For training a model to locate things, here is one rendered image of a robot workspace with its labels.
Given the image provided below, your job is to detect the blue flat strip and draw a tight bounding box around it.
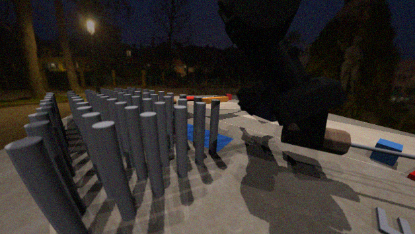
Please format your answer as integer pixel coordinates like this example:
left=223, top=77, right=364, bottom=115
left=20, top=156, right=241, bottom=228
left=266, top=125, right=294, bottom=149
left=187, top=124, right=234, bottom=152

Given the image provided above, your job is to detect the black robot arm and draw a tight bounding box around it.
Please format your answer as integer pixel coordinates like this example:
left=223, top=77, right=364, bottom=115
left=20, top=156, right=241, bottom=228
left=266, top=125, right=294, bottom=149
left=217, top=0, right=302, bottom=116

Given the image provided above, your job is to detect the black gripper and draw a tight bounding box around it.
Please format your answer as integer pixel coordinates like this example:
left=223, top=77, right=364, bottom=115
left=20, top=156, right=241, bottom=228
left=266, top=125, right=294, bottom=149
left=256, top=43, right=348, bottom=149

